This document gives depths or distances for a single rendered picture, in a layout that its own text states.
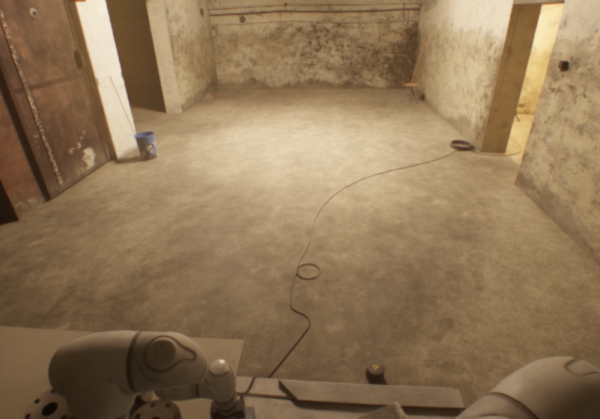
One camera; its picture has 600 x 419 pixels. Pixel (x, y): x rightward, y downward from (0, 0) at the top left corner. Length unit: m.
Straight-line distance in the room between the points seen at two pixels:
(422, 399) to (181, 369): 1.52
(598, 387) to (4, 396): 2.79
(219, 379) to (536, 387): 0.99
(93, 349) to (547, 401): 0.82
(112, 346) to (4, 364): 2.21
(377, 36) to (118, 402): 10.74
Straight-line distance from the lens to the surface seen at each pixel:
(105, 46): 6.27
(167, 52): 8.79
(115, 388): 0.87
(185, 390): 1.37
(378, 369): 2.27
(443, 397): 2.14
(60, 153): 5.41
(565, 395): 0.63
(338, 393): 2.04
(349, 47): 11.00
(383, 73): 11.17
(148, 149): 5.88
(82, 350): 0.90
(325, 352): 2.40
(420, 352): 2.50
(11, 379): 2.92
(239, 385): 2.12
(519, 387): 0.62
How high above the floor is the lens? 1.90
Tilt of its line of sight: 29 degrees down
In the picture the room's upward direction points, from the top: 1 degrees counter-clockwise
